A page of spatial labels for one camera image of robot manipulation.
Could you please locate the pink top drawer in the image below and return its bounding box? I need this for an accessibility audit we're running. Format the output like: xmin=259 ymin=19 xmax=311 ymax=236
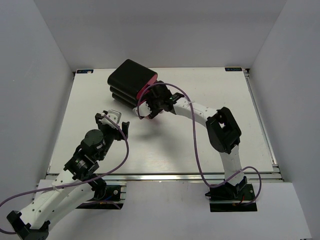
xmin=136 ymin=73 xmax=158 ymax=100

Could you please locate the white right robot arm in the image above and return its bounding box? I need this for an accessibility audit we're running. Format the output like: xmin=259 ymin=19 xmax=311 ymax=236
xmin=137 ymin=81 xmax=247 ymax=196

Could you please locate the blue label right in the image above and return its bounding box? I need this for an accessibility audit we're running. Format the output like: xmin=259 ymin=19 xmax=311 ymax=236
xmin=224 ymin=67 xmax=243 ymax=72

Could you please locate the blue label left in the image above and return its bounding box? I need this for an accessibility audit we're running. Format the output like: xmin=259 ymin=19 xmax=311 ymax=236
xmin=75 ymin=69 xmax=94 ymax=74

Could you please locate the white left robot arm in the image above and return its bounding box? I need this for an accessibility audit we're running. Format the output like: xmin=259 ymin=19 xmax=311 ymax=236
xmin=6 ymin=110 xmax=130 ymax=240

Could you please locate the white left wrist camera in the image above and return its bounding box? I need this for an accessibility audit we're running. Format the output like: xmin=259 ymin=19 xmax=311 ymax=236
xmin=99 ymin=109 xmax=122 ymax=128

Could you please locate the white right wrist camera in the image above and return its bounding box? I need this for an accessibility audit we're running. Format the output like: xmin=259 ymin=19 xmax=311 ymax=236
xmin=132 ymin=100 xmax=152 ymax=120

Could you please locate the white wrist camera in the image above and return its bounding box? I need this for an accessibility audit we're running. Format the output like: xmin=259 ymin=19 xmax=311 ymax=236
xmin=132 ymin=100 xmax=152 ymax=120
xmin=99 ymin=109 xmax=122 ymax=128

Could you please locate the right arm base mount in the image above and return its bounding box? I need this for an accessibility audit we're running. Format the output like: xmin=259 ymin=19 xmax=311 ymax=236
xmin=205 ymin=184 xmax=258 ymax=213

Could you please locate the aluminium table edge rail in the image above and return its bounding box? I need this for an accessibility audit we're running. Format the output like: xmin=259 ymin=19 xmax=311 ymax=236
xmin=46 ymin=172 xmax=285 ymax=182

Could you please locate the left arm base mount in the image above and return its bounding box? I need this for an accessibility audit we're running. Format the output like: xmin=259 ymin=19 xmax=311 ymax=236
xmin=77 ymin=181 xmax=127 ymax=210

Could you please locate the blue label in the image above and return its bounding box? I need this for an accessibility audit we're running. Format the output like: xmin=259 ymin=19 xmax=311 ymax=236
xmin=224 ymin=67 xmax=243 ymax=72
xmin=75 ymin=69 xmax=94 ymax=74

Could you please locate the black drawer cabinet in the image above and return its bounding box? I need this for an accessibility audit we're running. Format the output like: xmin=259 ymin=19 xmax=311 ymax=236
xmin=107 ymin=59 xmax=157 ymax=109

